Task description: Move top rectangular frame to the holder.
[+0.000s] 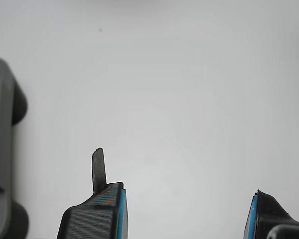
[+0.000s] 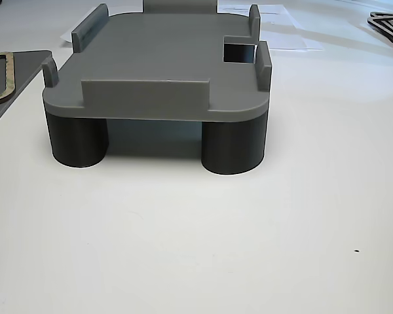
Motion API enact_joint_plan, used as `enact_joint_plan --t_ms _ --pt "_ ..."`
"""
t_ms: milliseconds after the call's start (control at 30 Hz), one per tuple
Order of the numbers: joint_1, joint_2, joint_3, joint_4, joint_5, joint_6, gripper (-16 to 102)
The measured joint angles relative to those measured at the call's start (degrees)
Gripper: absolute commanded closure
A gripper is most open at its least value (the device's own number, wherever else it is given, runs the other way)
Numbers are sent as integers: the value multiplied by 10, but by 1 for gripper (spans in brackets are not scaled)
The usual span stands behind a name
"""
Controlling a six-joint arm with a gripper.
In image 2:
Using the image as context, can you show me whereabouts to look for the grey holder with dark legs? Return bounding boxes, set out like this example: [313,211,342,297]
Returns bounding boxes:
[41,0,273,176]

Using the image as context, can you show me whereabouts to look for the dark triangular frame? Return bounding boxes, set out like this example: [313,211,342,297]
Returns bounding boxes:
[366,11,393,50]

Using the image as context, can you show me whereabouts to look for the tan rectangular adhesive frame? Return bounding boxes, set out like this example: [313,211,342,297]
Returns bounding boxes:
[0,51,17,108]

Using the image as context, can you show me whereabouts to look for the flat grey tray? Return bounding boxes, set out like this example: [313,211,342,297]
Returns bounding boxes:
[0,50,60,135]

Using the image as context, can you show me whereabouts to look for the white paper sheet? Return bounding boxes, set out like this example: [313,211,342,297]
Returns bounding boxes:
[215,3,303,33]
[258,26,325,52]

